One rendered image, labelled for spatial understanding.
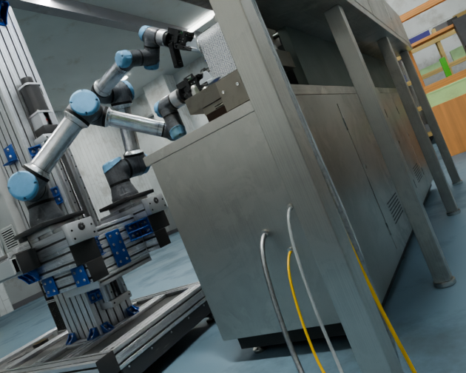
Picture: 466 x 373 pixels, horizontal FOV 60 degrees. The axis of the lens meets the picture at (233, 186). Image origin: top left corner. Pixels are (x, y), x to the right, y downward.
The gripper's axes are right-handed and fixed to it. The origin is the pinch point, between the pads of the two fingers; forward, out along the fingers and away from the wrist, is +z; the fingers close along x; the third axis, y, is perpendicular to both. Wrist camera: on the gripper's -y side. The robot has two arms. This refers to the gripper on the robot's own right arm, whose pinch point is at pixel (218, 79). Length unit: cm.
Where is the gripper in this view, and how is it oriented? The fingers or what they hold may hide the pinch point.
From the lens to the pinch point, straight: 173.9
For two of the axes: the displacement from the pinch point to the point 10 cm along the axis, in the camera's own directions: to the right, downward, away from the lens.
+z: 7.8, -3.2, -5.3
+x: 4.9, -2.0, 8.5
